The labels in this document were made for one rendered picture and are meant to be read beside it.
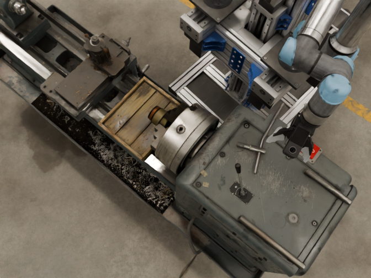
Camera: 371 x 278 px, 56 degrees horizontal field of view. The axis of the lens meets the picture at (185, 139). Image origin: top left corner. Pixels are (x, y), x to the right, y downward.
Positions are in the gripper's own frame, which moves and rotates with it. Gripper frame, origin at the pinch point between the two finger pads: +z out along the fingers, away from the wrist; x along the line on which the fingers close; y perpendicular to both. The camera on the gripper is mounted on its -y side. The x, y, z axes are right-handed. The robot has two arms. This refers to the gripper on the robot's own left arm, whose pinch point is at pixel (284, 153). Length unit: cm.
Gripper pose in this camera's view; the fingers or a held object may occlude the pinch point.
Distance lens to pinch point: 127.2
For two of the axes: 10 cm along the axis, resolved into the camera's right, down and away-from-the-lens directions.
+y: 4.7, -7.0, 5.4
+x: -8.7, -4.8, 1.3
